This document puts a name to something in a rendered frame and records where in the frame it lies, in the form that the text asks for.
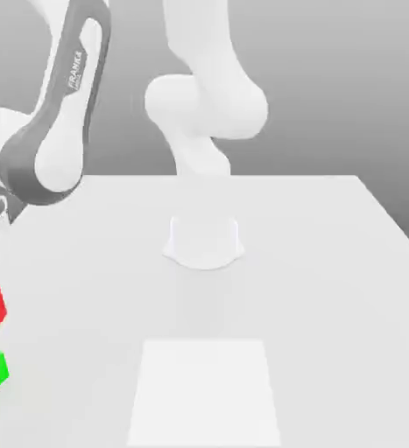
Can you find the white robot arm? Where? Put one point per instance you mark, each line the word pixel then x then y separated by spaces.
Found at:
pixel 204 105

